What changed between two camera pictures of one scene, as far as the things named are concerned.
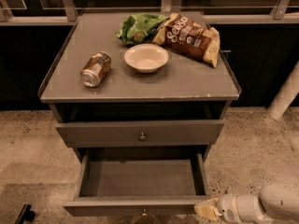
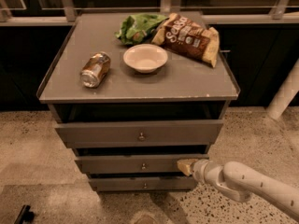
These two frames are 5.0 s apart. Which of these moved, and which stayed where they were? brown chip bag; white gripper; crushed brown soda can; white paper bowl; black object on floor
Moved: white gripper
Stayed: crushed brown soda can; white paper bowl; black object on floor; brown chip bag
